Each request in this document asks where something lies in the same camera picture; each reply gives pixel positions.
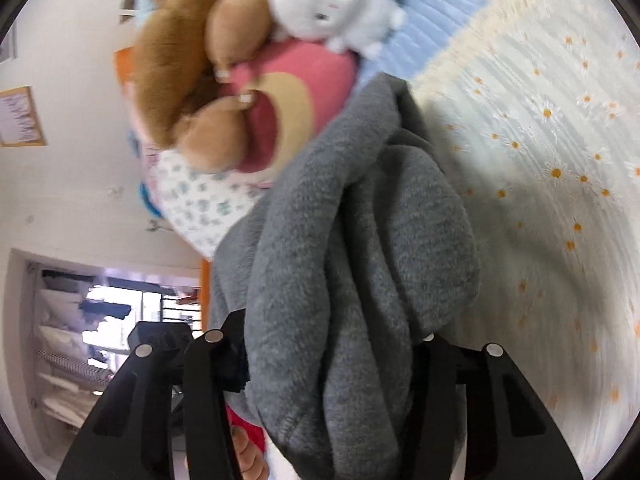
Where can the grey fleece zip jacket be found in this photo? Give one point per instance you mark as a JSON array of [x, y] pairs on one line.
[[360, 249]]

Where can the brown plush bear toy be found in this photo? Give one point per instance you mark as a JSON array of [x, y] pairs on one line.
[[185, 52]]

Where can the daisy print white blanket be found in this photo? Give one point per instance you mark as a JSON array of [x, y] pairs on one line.
[[537, 123]]

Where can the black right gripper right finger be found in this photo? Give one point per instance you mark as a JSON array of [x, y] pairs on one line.
[[509, 432]]

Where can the large framed wall picture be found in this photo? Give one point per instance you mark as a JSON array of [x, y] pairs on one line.
[[19, 122]]

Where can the person's bare hand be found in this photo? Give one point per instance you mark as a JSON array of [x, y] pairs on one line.
[[252, 463]]

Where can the window with black railing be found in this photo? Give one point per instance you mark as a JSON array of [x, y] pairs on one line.
[[173, 300]]

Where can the blue floral white pillow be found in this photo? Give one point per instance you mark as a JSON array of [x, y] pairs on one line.
[[202, 208]]

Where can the red knit zip jacket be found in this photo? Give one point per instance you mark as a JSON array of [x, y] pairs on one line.
[[254, 433]]

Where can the pink rainbow plush cushion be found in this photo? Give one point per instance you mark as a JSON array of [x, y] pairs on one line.
[[298, 88]]

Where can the white plush sheep toy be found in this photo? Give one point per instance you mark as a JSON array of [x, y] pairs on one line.
[[359, 26]]

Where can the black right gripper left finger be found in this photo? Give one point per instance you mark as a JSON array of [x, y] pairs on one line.
[[169, 374]]

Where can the shelf with folded linens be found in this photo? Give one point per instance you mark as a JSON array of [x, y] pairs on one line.
[[76, 327]]

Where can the light blue bed cover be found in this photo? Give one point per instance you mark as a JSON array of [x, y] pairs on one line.
[[429, 27]]

